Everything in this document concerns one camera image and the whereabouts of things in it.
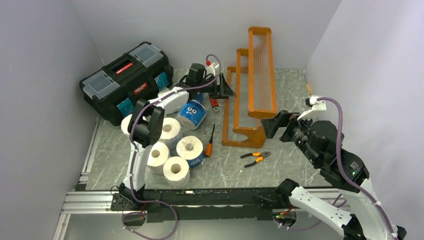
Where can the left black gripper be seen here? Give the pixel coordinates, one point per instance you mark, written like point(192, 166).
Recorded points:
point(223, 91)

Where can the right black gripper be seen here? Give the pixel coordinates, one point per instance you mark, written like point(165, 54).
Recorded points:
point(282, 118)

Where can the orange wooden shelf rack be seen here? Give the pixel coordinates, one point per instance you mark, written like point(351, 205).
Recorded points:
point(253, 77)

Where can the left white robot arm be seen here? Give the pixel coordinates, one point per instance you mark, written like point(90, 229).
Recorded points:
point(144, 126)

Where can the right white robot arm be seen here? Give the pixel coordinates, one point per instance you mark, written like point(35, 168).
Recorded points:
point(343, 170)

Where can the red adjustable wrench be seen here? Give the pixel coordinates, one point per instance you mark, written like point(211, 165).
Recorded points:
point(214, 104)

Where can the blue wrapped roll upright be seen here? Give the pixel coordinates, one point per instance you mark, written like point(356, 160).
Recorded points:
point(199, 97)

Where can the blue monster-face wrapped roll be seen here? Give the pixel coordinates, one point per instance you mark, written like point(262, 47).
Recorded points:
point(191, 115)

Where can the black orange screwdriver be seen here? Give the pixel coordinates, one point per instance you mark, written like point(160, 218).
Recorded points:
point(209, 147)

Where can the white roll with red print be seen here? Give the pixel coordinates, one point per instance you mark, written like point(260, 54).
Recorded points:
point(171, 133)

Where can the blue wrapped paper roll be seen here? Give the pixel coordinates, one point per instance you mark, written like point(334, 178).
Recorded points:
point(191, 149)

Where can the white paper towel roll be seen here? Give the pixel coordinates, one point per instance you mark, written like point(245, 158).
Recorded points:
point(125, 124)
point(176, 171)
point(158, 156)

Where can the black plastic toolbox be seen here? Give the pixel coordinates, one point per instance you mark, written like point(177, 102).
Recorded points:
point(140, 73)

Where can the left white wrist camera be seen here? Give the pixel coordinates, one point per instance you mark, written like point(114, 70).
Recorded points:
point(212, 68)

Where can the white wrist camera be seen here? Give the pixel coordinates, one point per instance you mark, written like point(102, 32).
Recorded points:
point(212, 68)
point(316, 107)

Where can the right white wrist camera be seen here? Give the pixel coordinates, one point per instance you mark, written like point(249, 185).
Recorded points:
point(316, 107)

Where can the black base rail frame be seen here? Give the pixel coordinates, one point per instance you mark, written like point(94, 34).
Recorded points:
point(159, 205)

